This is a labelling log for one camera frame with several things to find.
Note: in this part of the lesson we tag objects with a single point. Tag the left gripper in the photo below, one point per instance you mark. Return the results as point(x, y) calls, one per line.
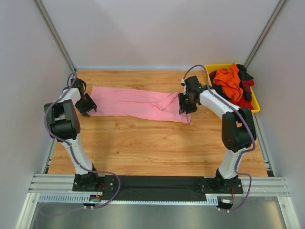
point(85, 104)

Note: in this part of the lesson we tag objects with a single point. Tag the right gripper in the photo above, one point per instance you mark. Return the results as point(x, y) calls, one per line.
point(184, 103)

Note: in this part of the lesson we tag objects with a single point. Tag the pink t shirt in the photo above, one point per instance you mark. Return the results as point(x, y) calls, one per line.
point(149, 105)

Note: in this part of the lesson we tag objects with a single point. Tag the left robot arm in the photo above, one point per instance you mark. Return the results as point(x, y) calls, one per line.
point(62, 124)

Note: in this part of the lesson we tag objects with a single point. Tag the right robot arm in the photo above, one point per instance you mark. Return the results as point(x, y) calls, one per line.
point(238, 133)

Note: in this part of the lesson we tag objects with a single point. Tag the yellow plastic bin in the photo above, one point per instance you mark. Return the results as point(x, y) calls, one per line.
point(212, 67)

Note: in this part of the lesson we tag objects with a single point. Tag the orange t shirt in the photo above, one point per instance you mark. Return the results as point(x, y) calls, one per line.
point(227, 83)

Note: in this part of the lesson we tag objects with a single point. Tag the red t shirt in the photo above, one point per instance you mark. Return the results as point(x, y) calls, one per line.
point(246, 99)

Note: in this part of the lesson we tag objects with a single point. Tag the black t shirt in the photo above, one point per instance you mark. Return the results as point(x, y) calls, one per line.
point(243, 74)

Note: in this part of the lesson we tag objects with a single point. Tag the grey slotted cable duct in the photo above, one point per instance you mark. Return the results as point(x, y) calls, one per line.
point(210, 200)

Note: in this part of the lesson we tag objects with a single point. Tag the left corner aluminium post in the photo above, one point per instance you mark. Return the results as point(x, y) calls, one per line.
point(47, 19)

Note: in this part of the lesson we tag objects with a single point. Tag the corner aluminium post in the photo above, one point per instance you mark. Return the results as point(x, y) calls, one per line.
point(47, 19)
point(266, 30)

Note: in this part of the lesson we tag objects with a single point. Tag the aluminium frame rail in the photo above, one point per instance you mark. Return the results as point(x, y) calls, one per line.
point(53, 183)

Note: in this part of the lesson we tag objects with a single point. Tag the right corner aluminium post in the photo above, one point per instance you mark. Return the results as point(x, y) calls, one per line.
point(266, 30)

